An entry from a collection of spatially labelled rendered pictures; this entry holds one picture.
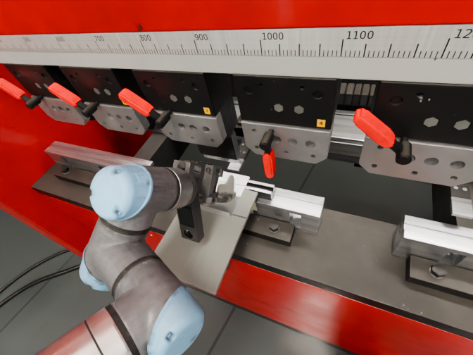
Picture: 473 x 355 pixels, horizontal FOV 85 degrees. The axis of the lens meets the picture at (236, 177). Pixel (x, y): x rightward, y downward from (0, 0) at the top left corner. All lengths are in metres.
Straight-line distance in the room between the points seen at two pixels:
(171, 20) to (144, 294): 0.36
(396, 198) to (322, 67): 1.64
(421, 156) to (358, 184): 1.53
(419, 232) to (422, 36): 0.44
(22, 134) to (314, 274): 1.13
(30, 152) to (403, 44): 1.23
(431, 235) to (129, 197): 0.60
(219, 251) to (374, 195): 1.47
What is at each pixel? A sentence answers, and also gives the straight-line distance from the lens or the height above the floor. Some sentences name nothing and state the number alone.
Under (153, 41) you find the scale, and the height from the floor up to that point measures 1.39.
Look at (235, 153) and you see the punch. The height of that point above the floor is 1.12.
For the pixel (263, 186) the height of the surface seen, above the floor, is 1.00.
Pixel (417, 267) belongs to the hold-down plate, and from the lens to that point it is 0.73.
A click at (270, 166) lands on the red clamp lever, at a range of 0.46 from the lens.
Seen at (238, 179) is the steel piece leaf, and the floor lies 1.00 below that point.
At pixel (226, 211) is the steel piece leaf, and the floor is 1.00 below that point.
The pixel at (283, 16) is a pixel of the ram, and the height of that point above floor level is 1.42.
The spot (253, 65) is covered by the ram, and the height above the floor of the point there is 1.36.
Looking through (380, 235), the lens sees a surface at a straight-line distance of 0.77.
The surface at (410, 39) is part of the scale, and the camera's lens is 0.36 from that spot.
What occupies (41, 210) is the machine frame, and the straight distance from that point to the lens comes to 1.38.
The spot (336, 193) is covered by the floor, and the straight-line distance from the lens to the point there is 1.90.
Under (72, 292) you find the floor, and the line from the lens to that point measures 2.10.
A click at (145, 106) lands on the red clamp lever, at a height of 1.29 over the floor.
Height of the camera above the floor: 1.54
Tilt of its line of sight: 50 degrees down
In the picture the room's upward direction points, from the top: 16 degrees counter-clockwise
